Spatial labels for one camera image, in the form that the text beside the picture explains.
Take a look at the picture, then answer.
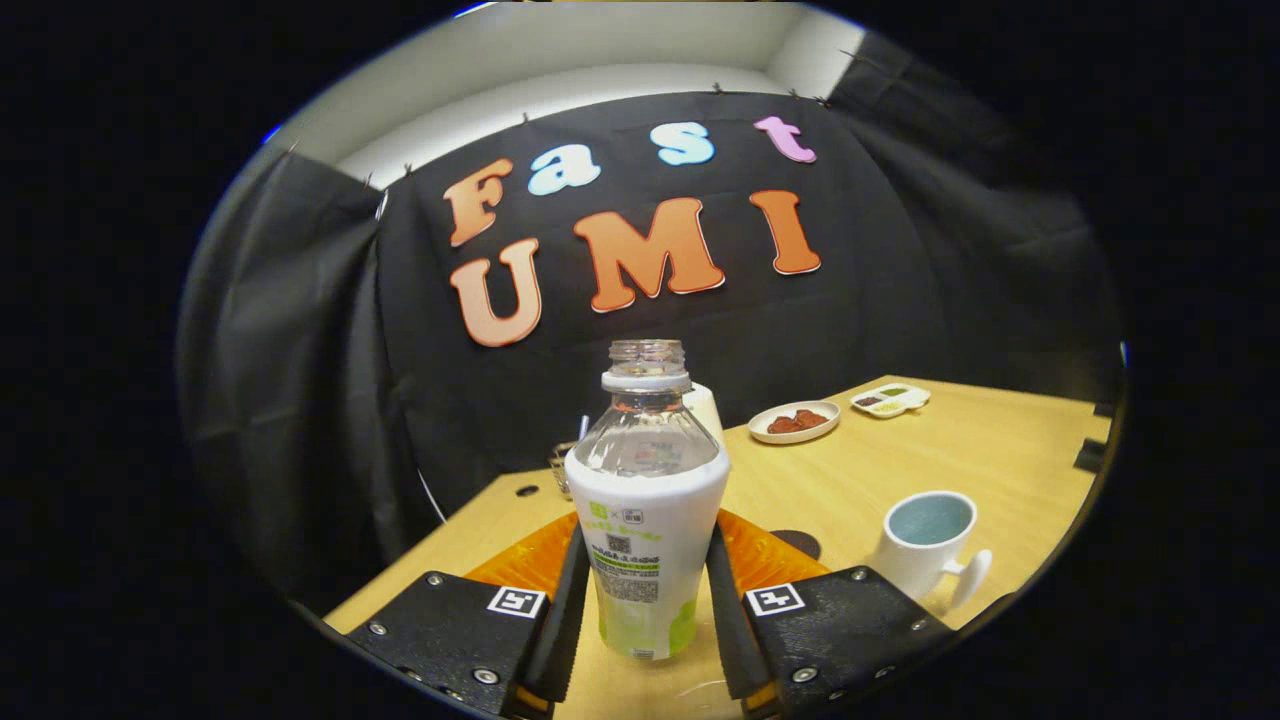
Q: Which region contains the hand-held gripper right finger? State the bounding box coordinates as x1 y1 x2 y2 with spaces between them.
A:
705 508 956 719

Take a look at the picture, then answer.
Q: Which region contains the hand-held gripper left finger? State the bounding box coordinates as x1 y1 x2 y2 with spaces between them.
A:
345 510 591 719

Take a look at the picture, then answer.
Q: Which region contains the white cup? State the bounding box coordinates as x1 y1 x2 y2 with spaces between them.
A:
865 490 993 613

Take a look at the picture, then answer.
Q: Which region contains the clear plastic juice bottle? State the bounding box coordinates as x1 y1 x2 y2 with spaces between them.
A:
565 339 732 662

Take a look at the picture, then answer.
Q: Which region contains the wooden table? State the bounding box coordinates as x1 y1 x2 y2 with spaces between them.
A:
322 375 1116 720

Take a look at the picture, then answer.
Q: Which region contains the round plate with red food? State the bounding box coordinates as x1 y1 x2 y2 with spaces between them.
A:
748 401 841 445

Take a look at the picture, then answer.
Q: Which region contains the white divided dish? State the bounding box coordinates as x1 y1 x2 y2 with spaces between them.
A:
850 383 931 419

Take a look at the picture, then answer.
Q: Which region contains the black backdrop cloth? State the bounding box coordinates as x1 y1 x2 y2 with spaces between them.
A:
178 30 1123 616

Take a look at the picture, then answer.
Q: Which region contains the white toaster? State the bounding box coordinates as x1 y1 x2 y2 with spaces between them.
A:
683 383 726 447

